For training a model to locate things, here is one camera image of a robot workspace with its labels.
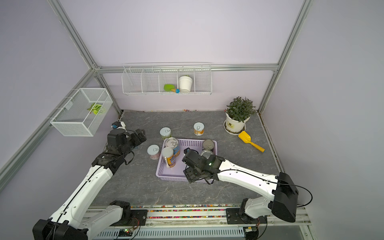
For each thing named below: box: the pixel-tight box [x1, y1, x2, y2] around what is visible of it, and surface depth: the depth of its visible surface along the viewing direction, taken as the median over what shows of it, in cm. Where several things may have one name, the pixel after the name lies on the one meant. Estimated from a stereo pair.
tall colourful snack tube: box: [161, 146, 177, 168], surface depth 84 cm
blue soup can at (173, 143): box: [165, 137, 181, 158], surface depth 91 cm
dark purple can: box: [203, 139, 214, 150], surface depth 91 cm
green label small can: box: [159, 126, 173, 141], surface depth 104 cm
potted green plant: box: [224, 96, 256, 133], surface depth 98 cm
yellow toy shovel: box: [238, 131, 265, 153], surface depth 105 cm
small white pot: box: [179, 75, 193, 93], surface depth 95 cm
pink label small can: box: [146, 144, 160, 160], surface depth 93 cm
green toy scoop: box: [163, 84, 180, 94], surface depth 101 cm
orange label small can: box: [193, 122, 205, 136], surface depth 107 cm
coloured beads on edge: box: [131, 204, 241, 219], surface depth 79 cm
